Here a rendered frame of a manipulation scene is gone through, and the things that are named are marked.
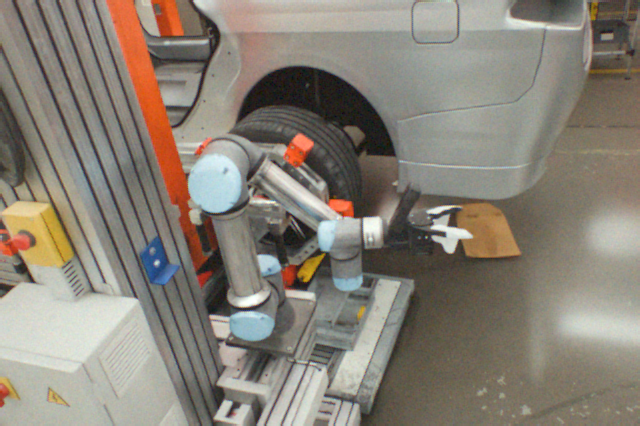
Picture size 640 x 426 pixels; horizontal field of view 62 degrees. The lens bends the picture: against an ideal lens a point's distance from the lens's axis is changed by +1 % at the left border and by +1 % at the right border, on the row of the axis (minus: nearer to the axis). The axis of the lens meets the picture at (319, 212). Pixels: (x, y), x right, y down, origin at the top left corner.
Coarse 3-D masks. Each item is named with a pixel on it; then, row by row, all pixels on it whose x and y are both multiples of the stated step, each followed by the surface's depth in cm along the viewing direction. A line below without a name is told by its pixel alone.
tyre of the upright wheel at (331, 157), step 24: (264, 120) 208; (288, 120) 208; (312, 120) 212; (288, 144) 203; (336, 144) 211; (312, 168) 205; (336, 168) 204; (360, 168) 222; (336, 192) 206; (360, 192) 225
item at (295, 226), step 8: (272, 160) 213; (248, 184) 246; (296, 224) 227; (304, 224) 244; (288, 232) 241; (296, 232) 229; (304, 232) 229; (312, 232) 232; (264, 240) 236; (272, 240) 236; (288, 240) 235; (296, 240) 233; (304, 240) 229
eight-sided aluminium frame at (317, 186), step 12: (264, 144) 203; (276, 144) 201; (276, 156) 197; (288, 168) 198; (300, 168) 199; (300, 180) 199; (312, 180) 199; (312, 192) 200; (324, 192) 201; (312, 240) 215; (264, 252) 229; (288, 252) 229; (300, 252) 220; (312, 252) 217
